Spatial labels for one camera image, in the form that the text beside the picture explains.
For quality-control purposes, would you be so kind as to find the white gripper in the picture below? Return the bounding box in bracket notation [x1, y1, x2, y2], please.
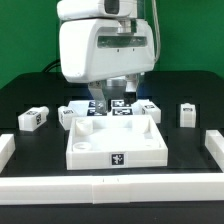
[59, 19, 155, 112]

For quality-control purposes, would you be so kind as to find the white square tabletop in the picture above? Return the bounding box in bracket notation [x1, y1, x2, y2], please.
[66, 115, 168, 170]

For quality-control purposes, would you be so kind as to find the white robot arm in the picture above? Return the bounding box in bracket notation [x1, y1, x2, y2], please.
[57, 0, 156, 113]

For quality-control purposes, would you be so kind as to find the white right fence block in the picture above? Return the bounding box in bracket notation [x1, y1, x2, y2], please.
[205, 130, 224, 173]

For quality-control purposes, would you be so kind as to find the white fence block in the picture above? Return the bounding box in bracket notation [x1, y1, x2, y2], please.
[205, 130, 224, 173]
[0, 134, 15, 173]

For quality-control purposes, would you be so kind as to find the white left fence block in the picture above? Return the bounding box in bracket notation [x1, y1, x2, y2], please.
[0, 134, 15, 173]

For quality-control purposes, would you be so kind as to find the white front fence bar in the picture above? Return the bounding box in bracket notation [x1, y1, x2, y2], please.
[0, 173, 224, 205]

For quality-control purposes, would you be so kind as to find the white marker base plate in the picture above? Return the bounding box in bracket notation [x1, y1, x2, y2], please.
[68, 99, 143, 116]

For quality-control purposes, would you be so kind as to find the black cable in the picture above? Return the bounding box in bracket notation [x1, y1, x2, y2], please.
[41, 59, 63, 73]

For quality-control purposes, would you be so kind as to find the grey cable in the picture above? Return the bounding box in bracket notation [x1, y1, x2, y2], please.
[151, 0, 162, 64]

